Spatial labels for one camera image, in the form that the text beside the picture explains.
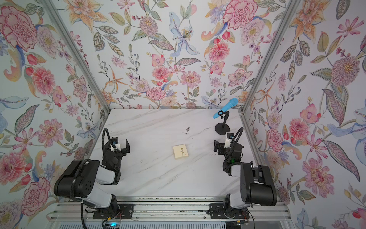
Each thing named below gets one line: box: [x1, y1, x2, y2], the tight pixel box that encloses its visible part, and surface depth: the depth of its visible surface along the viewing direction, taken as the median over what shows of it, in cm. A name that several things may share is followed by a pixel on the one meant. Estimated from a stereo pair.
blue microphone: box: [212, 97, 239, 119], surface depth 88 cm
